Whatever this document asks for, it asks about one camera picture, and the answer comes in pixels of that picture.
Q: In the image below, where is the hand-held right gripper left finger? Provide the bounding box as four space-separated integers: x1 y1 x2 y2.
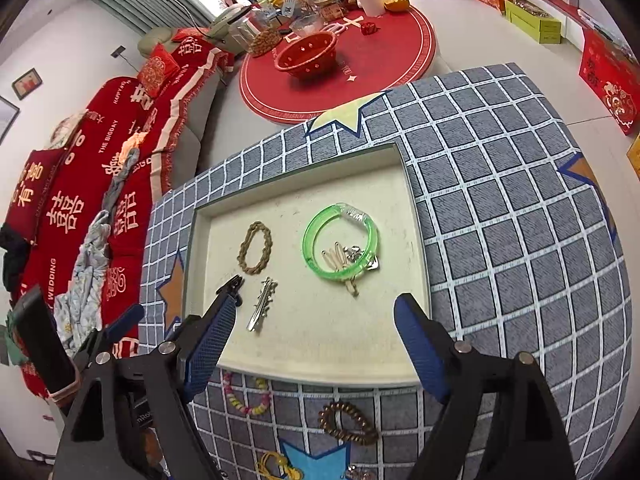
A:
55 290 239 480

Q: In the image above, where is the grey blue blanket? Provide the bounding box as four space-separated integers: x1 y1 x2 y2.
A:
52 210 113 356

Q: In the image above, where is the dark picture frame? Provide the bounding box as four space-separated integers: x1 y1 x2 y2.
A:
0 95 21 146

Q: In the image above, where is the colourful bead bracelet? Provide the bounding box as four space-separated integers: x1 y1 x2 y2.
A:
221 370 273 417

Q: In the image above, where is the small red picture frame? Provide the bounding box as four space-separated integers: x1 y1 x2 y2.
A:
11 67 41 101

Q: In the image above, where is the green translucent bangle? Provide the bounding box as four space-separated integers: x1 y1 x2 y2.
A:
302 202 379 281

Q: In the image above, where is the green crate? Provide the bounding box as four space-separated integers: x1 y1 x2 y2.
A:
504 0 563 43

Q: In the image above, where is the clear jar with nuts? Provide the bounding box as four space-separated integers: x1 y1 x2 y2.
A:
247 20 283 58

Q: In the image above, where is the small red cushion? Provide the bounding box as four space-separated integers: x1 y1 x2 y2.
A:
172 30 206 53

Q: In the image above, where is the red covered sofa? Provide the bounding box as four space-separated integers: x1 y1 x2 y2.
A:
0 30 236 401

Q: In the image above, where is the black hair clip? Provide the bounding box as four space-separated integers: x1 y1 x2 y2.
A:
216 274 247 308

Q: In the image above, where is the silver hair clip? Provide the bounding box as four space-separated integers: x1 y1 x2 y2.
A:
246 276 279 332

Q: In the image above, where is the dark cloth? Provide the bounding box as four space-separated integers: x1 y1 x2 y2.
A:
0 225 31 293

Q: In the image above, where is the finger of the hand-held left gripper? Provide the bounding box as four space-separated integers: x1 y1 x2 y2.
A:
16 285 77 393
74 303 147 363

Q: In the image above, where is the grey cream cloth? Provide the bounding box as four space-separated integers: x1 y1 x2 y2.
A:
100 132 151 211

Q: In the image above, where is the braided brown bracelet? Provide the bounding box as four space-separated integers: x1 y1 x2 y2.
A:
236 221 273 276

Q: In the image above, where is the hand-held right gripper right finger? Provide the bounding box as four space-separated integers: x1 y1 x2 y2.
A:
393 293 577 480

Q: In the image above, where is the red patterned cushion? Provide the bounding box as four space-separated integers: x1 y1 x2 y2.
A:
136 42 181 98

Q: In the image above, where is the large red gift box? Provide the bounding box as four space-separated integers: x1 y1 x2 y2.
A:
579 27 640 136

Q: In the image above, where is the yellow knot charm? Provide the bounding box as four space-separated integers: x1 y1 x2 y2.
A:
255 451 306 480

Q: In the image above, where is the cream rabbit hair clip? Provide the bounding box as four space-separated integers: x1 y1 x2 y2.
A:
321 242 361 298

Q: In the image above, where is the red lettered pillow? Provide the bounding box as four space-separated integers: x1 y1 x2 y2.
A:
2 149 73 246

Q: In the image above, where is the grey shallow cardboard box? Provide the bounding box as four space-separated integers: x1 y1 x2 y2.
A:
181 142 433 388

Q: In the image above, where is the red round rug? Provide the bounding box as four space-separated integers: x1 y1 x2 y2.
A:
239 0 437 126

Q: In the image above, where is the red colander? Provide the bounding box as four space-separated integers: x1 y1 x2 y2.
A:
273 30 341 80

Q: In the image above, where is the beige armchair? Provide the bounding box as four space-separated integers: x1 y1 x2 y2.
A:
206 2 253 40

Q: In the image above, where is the brown spiral hair tie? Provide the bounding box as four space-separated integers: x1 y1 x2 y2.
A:
318 401 379 446

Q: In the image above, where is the grey checked star cloth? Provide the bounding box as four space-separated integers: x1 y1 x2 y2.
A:
140 62 633 480

